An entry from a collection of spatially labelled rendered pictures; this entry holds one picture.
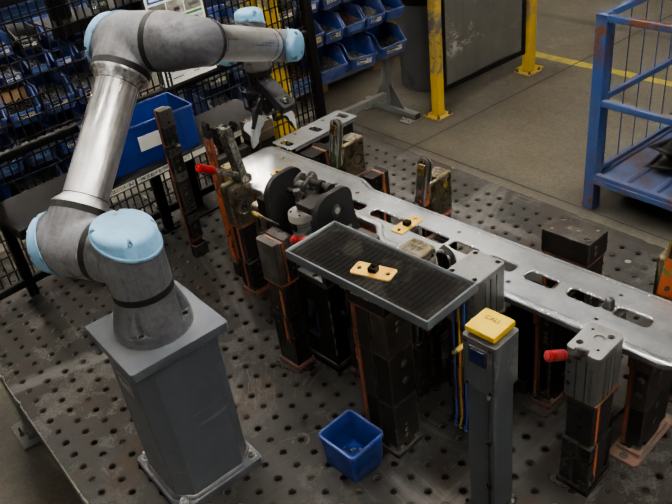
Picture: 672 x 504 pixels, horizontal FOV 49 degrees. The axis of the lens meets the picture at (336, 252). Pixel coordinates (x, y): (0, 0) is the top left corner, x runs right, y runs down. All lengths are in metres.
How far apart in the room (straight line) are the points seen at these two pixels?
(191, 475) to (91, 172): 0.64
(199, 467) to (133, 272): 0.47
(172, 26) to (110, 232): 0.41
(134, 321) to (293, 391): 0.57
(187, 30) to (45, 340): 1.11
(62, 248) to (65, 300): 0.99
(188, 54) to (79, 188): 0.33
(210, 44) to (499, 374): 0.82
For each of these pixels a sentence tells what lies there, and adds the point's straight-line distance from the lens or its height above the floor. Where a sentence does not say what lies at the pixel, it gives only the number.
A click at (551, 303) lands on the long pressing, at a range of 1.56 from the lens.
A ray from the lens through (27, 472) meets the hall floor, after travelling 2.95.
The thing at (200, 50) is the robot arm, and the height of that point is 1.53.
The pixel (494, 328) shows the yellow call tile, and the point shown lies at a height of 1.16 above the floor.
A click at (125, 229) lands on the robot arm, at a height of 1.33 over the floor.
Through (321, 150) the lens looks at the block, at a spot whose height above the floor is 0.98.
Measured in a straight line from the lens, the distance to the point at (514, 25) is 5.26.
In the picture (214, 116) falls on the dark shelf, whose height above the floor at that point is 1.03.
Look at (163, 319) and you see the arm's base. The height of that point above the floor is 1.15.
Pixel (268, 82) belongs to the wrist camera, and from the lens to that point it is 1.99.
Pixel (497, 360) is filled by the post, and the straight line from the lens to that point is 1.25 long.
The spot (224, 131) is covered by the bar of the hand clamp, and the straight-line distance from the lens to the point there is 1.93.
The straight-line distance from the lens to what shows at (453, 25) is 4.78.
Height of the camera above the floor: 1.96
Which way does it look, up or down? 33 degrees down
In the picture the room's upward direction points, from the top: 8 degrees counter-clockwise
